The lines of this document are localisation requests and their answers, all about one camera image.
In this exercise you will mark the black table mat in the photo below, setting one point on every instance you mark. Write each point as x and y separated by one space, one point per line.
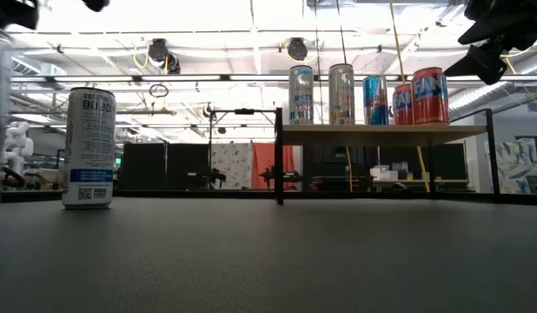
251 269

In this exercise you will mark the black aluminium table frame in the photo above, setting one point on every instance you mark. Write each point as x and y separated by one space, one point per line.
190 194

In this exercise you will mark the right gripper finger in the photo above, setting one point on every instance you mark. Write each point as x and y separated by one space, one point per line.
490 34
481 65

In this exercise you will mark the black partition panel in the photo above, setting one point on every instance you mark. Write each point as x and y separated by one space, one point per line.
186 165
142 165

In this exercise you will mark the blue soda can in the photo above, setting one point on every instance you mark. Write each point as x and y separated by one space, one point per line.
375 102

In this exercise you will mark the white storage boxes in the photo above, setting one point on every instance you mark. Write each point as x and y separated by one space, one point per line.
386 174

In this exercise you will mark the white Celsius can blue band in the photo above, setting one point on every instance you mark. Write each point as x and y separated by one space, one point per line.
89 148

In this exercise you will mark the black camera stand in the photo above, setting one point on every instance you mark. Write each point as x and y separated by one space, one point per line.
244 111

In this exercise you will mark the silver Celsius Arctic Vibe can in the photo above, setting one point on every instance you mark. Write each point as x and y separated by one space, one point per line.
301 100

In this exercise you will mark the long ceiling light fixture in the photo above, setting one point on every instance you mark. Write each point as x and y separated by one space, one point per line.
186 78

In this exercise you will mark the wooden shelf black frame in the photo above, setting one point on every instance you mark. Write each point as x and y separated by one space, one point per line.
381 135

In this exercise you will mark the floral patterned cloth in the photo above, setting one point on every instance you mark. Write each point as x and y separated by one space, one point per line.
234 163

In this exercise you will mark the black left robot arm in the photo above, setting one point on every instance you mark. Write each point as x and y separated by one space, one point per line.
94 4

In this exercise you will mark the leaf patterned cloth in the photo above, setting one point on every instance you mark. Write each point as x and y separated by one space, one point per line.
518 165

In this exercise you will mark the white Celsius can yellow band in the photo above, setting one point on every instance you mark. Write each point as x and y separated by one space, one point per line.
341 100

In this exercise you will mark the red Fanta can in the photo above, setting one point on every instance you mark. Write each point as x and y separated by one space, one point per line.
401 108
430 100

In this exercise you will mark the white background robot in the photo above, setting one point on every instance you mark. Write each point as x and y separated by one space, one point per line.
21 148

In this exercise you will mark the orange cloth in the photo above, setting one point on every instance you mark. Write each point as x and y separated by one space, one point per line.
263 156

